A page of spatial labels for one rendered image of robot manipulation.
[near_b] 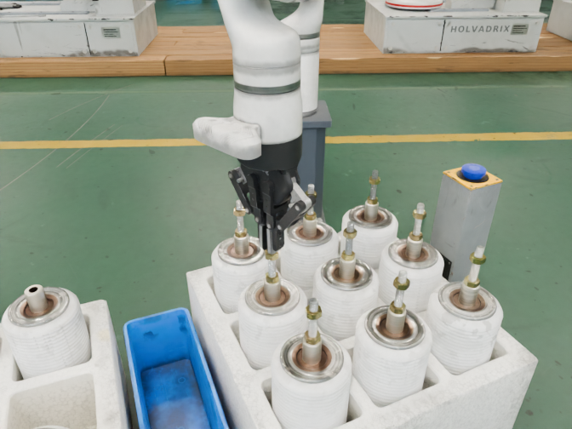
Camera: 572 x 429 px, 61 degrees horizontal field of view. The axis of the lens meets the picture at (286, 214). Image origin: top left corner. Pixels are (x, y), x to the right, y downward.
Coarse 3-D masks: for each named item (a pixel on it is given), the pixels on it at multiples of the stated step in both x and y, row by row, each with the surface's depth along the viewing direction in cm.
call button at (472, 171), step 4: (464, 164) 84; (468, 164) 84; (472, 164) 84; (476, 164) 84; (464, 168) 83; (468, 168) 83; (472, 168) 83; (476, 168) 83; (480, 168) 83; (484, 168) 83; (464, 172) 83; (468, 172) 82; (472, 172) 82; (476, 172) 82; (480, 172) 82; (484, 172) 82; (468, 176) 83; (472, 176) 82; (476, 176) 82; (480, 176) 82
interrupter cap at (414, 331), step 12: (372, 312) 64; (384, 312) 64; (408, 312) 64; (372, 324) 62; (384, 324) 62; (408, 324) 62; (420, 324) 62; (372, 336) 60; (384, 336) 60; (396, 336) 61; (408, 336) 60; (420, 336) 60; (396, 348) 59; (408, 348) 59
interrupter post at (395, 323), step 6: (390, 312) 60; (390, 318) 60; (396, 318) 60; (402, 318) 60; (390, 324) 61; (396, 324) 60; (402, 324) 60; (390, 330) 61; (396, 330) 61; (402, 330) 61
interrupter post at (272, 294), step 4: (264, 280) 65; (264, 284) 65; (268, 284) 64; (272, 284) 64; (276, 284) 65; (264, 288) 66; (268, 288) 65; (272, 288) 65; (276, 288) 65; (264, 292) 66; (268, 292) 65; (272, 292) 65; (276, 292) 65; (280, 292) 66; (268, 296) 66; (272, 296) 65; (276, 296) 66; (280, 296) 67; (268, 300) 66; (272, 300) 66; (276, 300) 66
